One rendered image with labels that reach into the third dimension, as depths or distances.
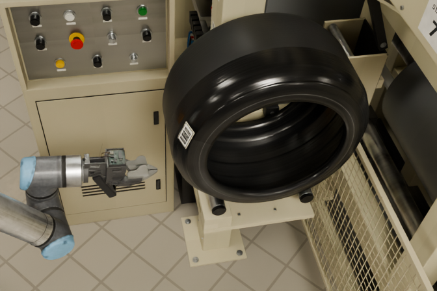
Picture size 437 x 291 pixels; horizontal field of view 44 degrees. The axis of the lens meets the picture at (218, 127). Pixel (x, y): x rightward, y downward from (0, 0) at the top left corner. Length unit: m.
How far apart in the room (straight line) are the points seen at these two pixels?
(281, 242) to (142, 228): 0.67
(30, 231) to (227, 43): 0.69
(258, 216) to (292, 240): 0.94
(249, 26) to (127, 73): 0.78
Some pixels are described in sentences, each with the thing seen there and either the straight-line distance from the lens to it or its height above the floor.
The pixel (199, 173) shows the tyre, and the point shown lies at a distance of 1.47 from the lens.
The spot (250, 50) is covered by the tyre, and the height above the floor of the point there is 1.44.
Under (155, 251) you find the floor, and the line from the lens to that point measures 2.62.
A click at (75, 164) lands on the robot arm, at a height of 1.09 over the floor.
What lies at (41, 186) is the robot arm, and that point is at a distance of 1.56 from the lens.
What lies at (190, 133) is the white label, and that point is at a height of 1.27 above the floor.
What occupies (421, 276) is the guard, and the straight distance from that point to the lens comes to 1.57.
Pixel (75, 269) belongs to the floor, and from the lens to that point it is 2.62.
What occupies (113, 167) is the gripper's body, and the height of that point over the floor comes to 1.08.
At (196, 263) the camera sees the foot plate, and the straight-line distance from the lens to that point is 2.58.
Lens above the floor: 2.28
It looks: 47 degrees down
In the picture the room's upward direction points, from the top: 5 degrees clockwise
